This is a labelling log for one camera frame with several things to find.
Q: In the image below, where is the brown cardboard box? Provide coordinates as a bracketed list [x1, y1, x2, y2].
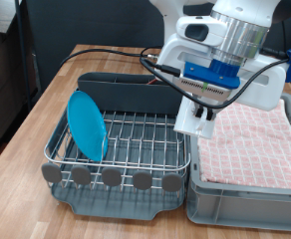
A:
[0, 29, 40, 155]

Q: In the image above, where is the grey plastic crate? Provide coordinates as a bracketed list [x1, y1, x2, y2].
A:
[184, 92, 291, 233]

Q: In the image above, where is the pink checked dish towel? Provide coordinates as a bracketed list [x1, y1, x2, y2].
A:
[196, 99, 291, 191]

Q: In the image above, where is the grey cutlery holder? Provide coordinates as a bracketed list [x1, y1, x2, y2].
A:
[77, 72, 185, 117]

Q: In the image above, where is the black camera cable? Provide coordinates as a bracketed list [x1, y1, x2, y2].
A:
[139, 46, 291, 111]

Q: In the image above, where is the white mug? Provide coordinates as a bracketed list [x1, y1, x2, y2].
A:
[172, 96, 219, 139]

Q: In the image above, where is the thick black table cable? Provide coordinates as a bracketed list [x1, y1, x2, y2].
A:
[58, 48, 159, 69]

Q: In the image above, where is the black looped cable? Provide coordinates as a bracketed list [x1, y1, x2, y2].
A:
[140, 46, 163, 64]

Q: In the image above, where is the steel wire dish rack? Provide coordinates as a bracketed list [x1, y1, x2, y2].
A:
[40, 87, 192, 194]

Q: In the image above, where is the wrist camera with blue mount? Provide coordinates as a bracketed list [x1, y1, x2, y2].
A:
[171, 59, 242, 103]

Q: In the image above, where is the blue plate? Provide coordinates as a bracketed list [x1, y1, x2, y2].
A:
[66, 91, 109, 163]

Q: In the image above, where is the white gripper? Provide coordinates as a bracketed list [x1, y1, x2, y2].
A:
[155, 33, 290, 121]

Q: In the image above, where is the grey dish drying rack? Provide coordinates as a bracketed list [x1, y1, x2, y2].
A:
[45, 87, 188, 221]

